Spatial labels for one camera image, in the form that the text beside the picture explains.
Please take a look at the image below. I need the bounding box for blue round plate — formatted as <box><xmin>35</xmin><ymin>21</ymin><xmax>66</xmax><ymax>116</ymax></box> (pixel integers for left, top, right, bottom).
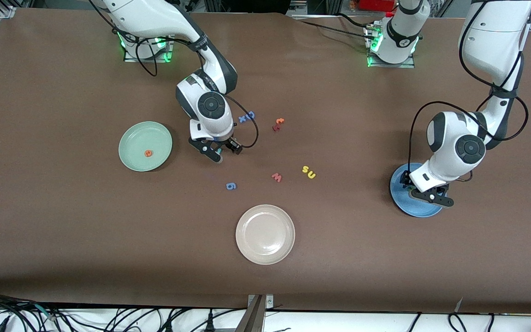
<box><xmin>389</xmin><ymin>162</ymin><xmax>446</xmax><ymax>218</ymax></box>

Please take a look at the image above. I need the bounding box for beige round plate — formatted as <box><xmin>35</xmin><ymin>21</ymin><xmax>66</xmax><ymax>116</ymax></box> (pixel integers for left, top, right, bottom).
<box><xmin>235</xmin><ymin>204</ymin><xmax>296</xmax><ymax>266</ymax></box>

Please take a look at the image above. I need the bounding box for pale green round plate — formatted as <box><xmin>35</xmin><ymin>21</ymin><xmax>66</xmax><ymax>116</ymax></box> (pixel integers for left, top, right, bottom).
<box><xmin>118</xmin><ymin>121</ymin><xmax>173</xmax><ymax>172</ymax></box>

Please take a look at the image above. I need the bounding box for red box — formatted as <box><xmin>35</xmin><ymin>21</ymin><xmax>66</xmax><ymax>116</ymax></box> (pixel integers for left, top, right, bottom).
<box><xmin>359</xmin><ymin>0</ymin><xmax>397</xmax><ymax>12</ymax></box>

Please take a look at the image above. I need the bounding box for brown table cover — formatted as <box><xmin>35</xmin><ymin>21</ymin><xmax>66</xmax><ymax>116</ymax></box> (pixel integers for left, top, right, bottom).
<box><xmin>0</xmin><ymin>8</ymin><xmax>531</xmax><ymax>314</ymax></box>

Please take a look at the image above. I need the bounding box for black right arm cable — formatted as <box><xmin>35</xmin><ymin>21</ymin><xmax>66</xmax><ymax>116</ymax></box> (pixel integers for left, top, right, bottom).
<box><xmin>117</xmin><ymin>28</ymin><xmax>260</xmax><ymax>150</ymax></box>

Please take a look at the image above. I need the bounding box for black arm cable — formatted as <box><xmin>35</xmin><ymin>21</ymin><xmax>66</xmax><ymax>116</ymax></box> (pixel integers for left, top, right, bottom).
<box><xmin>406</xmin><ymin>0</ymin><xmax>530</xmax><ymax>173</ymax></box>
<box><xmin>117</xmin><ymin>28</ymin><xmax>260</xmax><ymax>150</ymax></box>

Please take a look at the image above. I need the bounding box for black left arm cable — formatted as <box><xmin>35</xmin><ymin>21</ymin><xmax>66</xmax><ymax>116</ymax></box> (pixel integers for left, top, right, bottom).
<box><xmin>406</xmin><ymin>0</ymin><xmax>530</xmax><ymax>173</ymax></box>

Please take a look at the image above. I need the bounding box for thin black table cable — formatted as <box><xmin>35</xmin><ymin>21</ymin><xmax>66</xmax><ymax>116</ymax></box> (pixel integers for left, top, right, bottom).
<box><xmin>291</xmin><ymin>13</ymin><xmax>372</xmax><ymax>47</ymax></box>

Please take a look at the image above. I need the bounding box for aluminium post with bracket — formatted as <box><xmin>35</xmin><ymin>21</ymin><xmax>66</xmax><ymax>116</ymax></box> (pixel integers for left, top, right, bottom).
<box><xmin>234</xmin><ymin>294</ymin><xmax>275</xmax><ymax>332</ymax></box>

